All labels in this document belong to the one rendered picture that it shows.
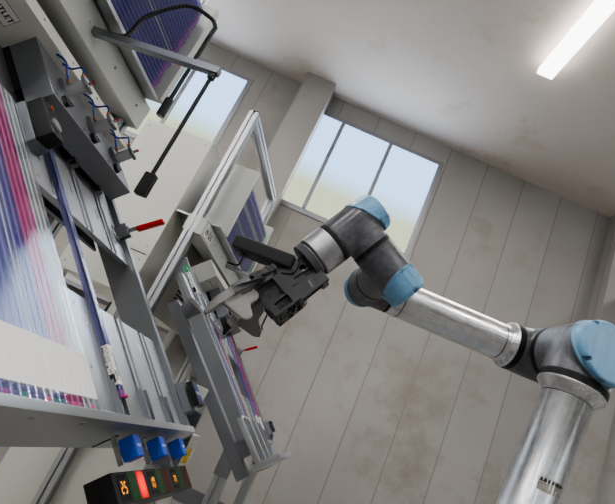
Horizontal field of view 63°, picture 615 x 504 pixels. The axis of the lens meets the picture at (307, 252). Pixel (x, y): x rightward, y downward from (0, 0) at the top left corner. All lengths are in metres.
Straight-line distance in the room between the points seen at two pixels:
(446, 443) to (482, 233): 1.98
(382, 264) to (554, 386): 0.37
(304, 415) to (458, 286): 1.84
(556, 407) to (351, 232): 0.45
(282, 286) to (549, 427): 0.50
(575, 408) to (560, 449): 0.07
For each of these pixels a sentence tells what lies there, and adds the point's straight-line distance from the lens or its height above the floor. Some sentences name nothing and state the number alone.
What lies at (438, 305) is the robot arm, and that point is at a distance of 1.03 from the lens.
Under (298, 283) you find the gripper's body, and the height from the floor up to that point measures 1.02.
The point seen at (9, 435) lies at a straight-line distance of 0.57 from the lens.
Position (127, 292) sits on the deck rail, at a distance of 1.14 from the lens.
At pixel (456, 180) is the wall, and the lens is 5.32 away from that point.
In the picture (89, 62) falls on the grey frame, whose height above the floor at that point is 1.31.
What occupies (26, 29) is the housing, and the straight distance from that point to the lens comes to 1.04.
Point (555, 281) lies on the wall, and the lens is 5.40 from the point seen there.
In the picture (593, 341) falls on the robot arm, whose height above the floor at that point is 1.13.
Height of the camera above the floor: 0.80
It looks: 19 degrees up
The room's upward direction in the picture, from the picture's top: 25 degrees clockwise
